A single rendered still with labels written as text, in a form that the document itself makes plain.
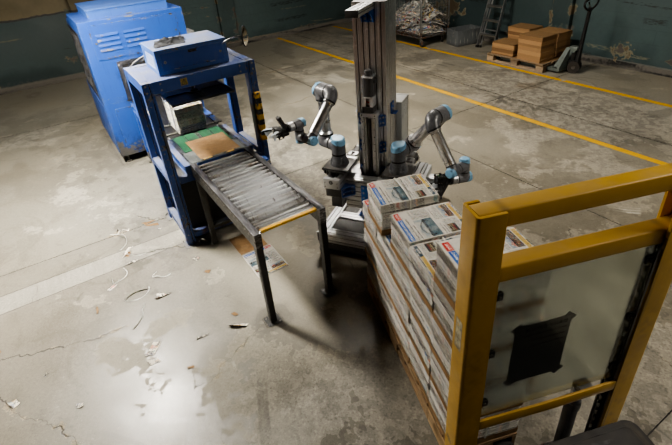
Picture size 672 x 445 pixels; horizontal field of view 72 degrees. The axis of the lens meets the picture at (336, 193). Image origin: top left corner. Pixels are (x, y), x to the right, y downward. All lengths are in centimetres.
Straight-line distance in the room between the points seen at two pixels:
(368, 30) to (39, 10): 864
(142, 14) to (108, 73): 80
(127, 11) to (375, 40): 360
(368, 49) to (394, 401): 236
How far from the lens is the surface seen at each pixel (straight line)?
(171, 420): 329
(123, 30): 622
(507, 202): 134
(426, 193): 288
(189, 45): 410
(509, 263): 145
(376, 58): 350
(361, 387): 316
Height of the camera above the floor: 255
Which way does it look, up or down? 31 degrees down
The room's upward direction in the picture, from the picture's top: 5 degrees counter-clockwise
